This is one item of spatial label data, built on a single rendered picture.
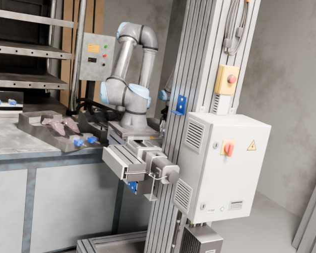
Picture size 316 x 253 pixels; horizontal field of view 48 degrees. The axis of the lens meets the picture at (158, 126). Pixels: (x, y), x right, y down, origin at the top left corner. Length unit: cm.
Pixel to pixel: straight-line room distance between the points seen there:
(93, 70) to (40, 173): 124
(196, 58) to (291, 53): 246
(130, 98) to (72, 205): 91
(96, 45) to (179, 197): 183
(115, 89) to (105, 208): 100
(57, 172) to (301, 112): 257
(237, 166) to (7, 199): 135
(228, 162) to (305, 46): 254
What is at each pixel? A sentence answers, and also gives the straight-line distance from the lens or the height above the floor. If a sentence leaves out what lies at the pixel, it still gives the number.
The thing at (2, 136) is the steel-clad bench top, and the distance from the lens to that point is 240.
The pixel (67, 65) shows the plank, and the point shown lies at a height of 93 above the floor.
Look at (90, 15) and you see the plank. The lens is 544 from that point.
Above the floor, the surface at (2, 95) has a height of 93.
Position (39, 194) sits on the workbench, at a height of 50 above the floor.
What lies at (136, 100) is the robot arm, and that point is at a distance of 190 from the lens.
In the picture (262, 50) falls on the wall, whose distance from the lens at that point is 440.
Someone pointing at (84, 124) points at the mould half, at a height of 85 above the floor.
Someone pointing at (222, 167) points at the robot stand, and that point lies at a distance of 162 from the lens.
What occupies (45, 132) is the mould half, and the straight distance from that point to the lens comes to 232.
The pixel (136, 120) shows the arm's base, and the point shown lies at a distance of 192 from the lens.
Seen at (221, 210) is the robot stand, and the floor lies 82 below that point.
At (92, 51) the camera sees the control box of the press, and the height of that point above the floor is 132.
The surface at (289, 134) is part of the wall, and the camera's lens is 403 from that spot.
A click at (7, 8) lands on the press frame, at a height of 156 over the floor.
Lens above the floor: 155
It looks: 14 degrees down
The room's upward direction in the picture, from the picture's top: 9 degrees clockwise
